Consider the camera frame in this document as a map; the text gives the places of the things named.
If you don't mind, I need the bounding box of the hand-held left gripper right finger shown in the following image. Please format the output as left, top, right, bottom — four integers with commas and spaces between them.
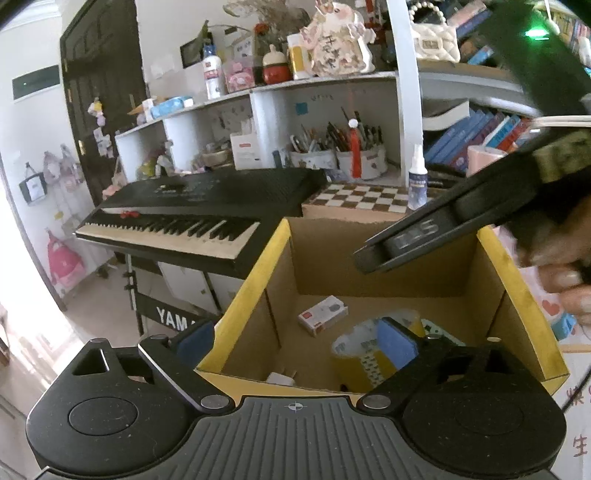
359, 316, 533, 410

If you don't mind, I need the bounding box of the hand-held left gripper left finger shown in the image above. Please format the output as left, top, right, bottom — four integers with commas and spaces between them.
69, 318, 235, 413

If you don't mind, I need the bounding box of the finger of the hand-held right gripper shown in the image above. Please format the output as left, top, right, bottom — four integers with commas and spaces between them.
354, 186, 465, 274

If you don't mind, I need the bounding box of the small red white box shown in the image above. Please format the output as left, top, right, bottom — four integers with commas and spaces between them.
297, 296, 348, 337

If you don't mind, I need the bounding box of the yellow cardboard box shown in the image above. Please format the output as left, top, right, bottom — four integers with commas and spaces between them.
196, 216, 570, 403

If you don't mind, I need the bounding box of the person's right hand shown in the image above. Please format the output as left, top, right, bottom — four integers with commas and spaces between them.
539, 262, 591, 326

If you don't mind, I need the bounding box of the pink cylindrical cup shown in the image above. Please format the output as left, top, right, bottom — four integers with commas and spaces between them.
466, 145, 509, 179

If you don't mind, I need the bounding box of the black keyboard stand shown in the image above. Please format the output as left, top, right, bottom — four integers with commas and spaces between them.
124, 251, 219, 339

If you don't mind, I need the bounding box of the white spray bottle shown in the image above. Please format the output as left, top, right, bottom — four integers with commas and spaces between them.
407, 143, 430, 213

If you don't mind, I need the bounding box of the wooden chessboard box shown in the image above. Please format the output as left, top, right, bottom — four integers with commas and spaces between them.
302, 182, 435, 222

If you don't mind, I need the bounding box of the leaning row of books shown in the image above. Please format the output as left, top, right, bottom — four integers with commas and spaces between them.
424, 107, 534, 175

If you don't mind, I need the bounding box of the white pot of pens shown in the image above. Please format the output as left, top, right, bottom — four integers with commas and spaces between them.
289, 122, 338, 171
337, 108, 388, 181

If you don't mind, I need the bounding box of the red tassel pendant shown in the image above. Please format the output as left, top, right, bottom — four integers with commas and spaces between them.
348, 119, 366, 179

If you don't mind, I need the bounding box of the black keyboard piano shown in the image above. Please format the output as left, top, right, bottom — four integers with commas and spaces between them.
74, 168, 329, 278

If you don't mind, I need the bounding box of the white bookshelf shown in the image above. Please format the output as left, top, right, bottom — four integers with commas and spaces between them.
387, 0, 591, 186

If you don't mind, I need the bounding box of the blue toy block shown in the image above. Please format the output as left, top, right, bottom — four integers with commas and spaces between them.
551, 314, 577, 340

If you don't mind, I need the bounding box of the pink backpack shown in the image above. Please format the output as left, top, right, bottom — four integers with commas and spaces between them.
45, 230, 87, 297

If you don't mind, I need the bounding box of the white quilted handbag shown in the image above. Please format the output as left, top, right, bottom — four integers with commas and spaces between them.
408, 2, 461, 64

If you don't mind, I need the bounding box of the shelf of upright books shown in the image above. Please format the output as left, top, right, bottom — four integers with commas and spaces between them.
455, 0, 506, 65

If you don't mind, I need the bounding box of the printed desk mat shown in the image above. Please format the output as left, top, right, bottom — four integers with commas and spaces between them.
547, 295, 591, 463

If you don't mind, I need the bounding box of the white red carton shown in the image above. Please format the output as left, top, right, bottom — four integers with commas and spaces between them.
229, 131, 263, 169

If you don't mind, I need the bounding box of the white curved shelf unit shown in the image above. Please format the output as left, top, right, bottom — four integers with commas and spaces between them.
115, 71, 408, 186

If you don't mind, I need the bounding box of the floral rabbit ornament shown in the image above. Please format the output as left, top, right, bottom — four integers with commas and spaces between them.
300, 0, 378, 78

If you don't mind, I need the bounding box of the yellow white carton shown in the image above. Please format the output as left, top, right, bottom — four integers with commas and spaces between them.
287, 34, 313, 80

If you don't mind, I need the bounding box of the red white doll jar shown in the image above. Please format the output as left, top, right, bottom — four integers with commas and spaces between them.
262, 44, 293, 86

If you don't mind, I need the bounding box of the hanging tote bag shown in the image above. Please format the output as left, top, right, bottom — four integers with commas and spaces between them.
18, 161, 47, 202

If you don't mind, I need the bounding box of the blue tissue pack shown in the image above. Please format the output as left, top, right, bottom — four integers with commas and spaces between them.
150, 95, 195, 120

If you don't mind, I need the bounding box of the pink jar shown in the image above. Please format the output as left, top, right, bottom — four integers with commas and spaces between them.
223, 59, 256, 93

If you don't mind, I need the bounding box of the black door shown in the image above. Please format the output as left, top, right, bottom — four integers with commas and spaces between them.
59, 0, 149, 209

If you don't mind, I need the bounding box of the white lotion bottle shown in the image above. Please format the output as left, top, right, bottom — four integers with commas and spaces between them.
202, 43, 223, 100

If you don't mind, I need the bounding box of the dried flower bouquet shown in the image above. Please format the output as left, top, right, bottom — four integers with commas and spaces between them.
223, 0, 311, 36

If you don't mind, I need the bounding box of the black picture frame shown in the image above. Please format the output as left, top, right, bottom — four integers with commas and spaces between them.
180, 39, 206, 68

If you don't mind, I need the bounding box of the green wall sign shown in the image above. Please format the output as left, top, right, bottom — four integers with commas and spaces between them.
12, 64, 61, 102

